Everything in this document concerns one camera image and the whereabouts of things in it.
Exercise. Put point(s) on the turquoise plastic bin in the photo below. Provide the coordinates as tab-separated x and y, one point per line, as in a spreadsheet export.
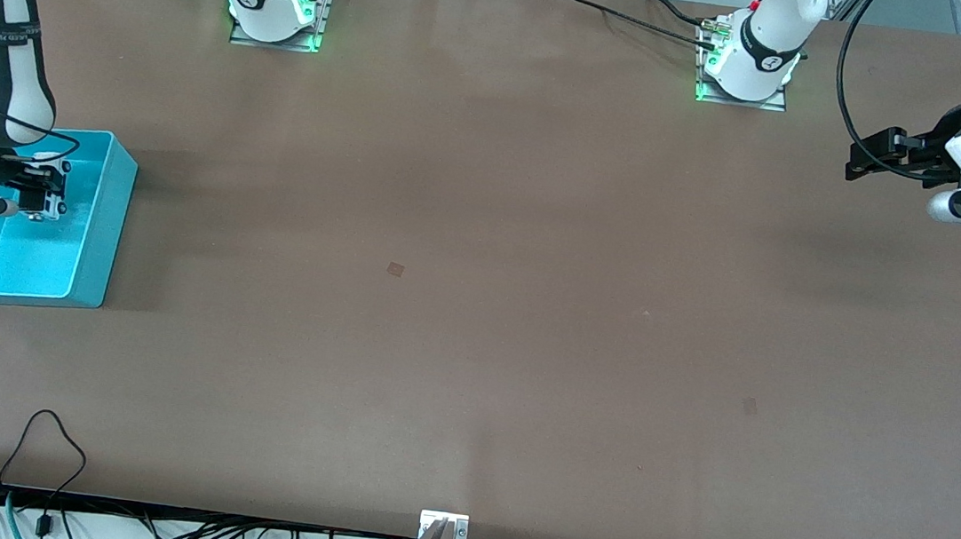
44	259

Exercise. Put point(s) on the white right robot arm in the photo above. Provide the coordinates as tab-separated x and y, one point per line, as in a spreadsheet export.
4	5

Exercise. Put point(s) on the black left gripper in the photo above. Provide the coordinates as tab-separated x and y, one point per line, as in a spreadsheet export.
947	134

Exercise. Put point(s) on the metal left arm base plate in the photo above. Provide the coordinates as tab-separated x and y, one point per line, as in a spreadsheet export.
775	102

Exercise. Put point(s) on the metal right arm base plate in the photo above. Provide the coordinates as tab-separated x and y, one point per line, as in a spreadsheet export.
326	3

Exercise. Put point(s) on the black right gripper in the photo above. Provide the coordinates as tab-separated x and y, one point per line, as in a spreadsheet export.
29	176

